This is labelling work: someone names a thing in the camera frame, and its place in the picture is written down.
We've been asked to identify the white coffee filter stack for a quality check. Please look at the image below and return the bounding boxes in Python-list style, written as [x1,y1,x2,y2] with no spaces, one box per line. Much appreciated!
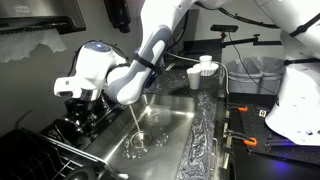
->
[193,54,220,78]

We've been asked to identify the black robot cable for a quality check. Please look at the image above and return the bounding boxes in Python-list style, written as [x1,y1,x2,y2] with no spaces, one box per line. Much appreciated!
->
[194,1,282,30]

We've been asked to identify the black hanging cable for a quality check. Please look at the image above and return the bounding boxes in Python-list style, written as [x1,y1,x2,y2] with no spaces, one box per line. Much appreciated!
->
[227,31,268,96]

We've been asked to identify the stainless steel sink basin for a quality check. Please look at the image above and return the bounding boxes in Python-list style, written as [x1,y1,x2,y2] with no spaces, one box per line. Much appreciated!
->
[83,93,197,180]

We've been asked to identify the white cable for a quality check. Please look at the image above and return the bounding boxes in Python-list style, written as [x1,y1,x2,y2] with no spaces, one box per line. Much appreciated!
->
[165,51,231,95]

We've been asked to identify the trash bin with clear liner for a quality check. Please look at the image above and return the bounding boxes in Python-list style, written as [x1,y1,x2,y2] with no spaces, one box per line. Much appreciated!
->
[255,55,287,96]
[225,57,263,95]

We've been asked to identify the black stereo camera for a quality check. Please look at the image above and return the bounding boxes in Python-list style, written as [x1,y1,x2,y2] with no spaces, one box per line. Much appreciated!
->
[210,23,240,34]

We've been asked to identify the round metal sink drain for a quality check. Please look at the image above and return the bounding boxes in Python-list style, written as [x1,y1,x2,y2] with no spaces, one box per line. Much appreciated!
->
[130,130,153,150]

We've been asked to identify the white paper cup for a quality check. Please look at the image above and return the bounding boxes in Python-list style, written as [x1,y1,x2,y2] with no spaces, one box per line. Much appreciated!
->
[186,67,202,91]

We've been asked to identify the white paper towel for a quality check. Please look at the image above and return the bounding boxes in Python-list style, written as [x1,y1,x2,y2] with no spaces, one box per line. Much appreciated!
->
[0,27,68,64]

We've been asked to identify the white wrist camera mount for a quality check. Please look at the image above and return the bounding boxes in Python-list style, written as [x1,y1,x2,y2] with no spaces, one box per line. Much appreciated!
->
[53,75,83,100]

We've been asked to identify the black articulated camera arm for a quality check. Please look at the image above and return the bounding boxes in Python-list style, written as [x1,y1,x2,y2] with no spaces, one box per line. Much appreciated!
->
[221,32,283,48]

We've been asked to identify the dark metal robot cart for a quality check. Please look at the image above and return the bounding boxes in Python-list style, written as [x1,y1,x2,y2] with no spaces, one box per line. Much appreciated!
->
[213,92,320,180]

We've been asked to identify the black dish rack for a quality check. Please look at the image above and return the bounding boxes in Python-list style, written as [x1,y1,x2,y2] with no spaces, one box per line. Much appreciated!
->
[0,128,130,180]

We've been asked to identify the black perforated breadboard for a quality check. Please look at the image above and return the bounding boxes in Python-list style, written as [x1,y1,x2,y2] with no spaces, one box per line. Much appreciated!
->
[237,105,320,167]

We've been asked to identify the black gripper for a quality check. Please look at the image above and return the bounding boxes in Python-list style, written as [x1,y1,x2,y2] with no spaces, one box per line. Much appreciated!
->
[65,98,104,118]

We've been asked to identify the steel paper towel dispenser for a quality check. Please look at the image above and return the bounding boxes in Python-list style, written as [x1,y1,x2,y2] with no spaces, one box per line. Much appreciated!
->
[0,0,87,36]

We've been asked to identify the black wall dispenser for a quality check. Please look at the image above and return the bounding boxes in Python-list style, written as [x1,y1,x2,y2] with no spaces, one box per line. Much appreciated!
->
[103,0,132,34]

